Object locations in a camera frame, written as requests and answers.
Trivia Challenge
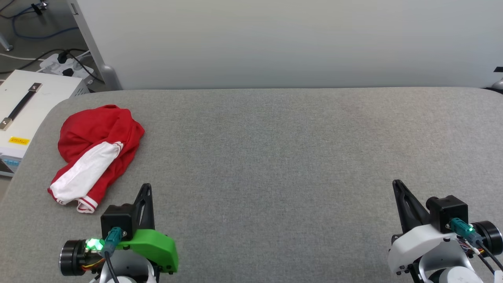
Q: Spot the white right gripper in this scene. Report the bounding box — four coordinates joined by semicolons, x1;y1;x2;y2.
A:
388;180;503;280

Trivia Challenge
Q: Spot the grey partition foot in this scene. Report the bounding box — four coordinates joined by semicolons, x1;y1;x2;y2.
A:
99;64;123;91
490;66;503;94

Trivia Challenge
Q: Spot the blue cable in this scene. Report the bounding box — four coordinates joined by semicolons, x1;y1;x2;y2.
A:
11;5;80;40

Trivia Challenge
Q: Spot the right black cable teal plug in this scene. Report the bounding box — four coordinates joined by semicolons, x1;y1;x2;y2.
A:
449;218;503;276

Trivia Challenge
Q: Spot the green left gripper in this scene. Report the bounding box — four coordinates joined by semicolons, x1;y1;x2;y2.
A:
59;183;178;276

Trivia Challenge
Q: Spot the black clamp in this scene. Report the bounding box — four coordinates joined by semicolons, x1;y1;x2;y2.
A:
31;0;50;17

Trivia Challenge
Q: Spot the grey metal leg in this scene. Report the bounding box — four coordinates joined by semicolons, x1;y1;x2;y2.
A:
0;32;15;52

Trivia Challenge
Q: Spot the white cable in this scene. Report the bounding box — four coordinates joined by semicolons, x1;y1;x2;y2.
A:
0;52;44;62

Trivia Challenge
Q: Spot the white power strip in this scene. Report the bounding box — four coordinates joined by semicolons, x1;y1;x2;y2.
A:
39;52;95;85

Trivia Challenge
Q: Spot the black power cable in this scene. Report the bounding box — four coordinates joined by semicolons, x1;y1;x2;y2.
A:
0;48;106;85

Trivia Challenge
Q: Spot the white equipment box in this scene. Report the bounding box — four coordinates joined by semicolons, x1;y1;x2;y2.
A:
0;70;90;176

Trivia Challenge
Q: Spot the white partition panel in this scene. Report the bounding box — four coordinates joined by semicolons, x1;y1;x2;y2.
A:
66;0;503;91

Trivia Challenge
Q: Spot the black strap handle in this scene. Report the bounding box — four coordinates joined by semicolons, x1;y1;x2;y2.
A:
0;83;43;131

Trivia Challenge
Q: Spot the red and white basketball jersey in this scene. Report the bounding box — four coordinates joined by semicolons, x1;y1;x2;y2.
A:
48;104;145;214

